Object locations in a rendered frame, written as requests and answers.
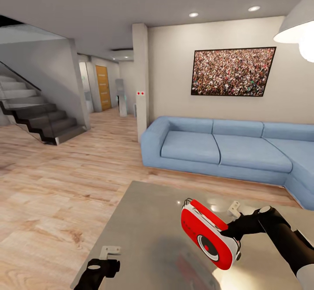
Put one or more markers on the radio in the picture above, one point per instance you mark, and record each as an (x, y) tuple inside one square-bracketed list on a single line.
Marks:
[(204, 228)]

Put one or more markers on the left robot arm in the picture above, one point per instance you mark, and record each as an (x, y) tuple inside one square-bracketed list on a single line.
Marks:
[(94, 278)]

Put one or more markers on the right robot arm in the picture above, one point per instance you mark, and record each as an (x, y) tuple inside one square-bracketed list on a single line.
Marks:
[(294, 247)]

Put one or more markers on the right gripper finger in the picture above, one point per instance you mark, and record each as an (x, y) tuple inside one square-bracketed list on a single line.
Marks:
[(226, 233)]

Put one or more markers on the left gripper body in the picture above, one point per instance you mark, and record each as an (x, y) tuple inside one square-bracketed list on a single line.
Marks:
[(110, 265)]

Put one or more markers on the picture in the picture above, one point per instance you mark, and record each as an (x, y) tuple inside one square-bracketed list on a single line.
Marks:
[(232, 72)]

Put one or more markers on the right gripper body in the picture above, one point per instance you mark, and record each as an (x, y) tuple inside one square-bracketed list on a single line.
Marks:
[(239, 227)]

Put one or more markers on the door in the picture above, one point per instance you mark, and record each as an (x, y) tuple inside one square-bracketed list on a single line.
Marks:
[(103, 87)]

